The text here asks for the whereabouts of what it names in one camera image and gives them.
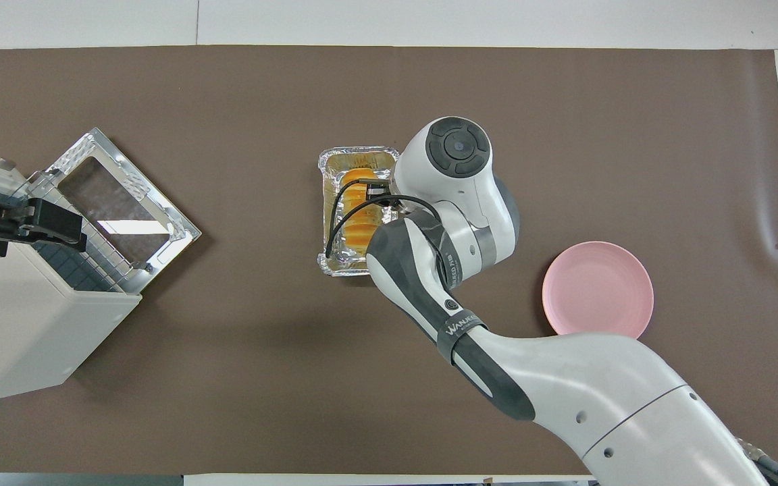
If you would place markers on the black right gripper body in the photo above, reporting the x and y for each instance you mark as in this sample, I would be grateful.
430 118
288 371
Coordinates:
379 191

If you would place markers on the sliced golden bread loaf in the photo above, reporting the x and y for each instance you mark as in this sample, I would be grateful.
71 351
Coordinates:
358 229

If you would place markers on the aluminium foil tray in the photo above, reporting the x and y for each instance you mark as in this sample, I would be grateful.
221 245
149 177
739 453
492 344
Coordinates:
335 162

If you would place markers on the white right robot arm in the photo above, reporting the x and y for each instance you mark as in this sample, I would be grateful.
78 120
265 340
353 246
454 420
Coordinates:
564 385

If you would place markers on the glass oven door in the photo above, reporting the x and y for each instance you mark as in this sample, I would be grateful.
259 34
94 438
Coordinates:
119 196

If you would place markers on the white toaster oven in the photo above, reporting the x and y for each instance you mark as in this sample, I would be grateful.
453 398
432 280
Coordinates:
17 324

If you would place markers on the brown paper table mat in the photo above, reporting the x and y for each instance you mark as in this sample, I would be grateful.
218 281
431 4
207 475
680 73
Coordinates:
227 371

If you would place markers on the pink round plate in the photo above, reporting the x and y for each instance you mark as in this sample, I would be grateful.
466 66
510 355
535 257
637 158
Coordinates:
598 290

